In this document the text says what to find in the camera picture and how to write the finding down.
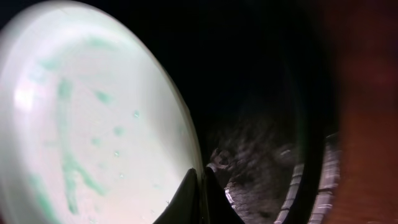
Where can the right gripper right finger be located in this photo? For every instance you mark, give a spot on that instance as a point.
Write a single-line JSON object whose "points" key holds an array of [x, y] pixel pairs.
{"points": [[218, 208]]}

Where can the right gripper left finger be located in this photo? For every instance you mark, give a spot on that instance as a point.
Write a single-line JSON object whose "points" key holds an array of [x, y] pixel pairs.
{"points": [[184, 206]]}

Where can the mint plate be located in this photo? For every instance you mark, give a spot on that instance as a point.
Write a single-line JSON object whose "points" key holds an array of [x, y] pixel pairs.
{"points": [[93, 129]]}

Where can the round black tray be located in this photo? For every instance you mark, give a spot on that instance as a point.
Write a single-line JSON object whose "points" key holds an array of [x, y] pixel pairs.
{"points": [[254, 78]]}

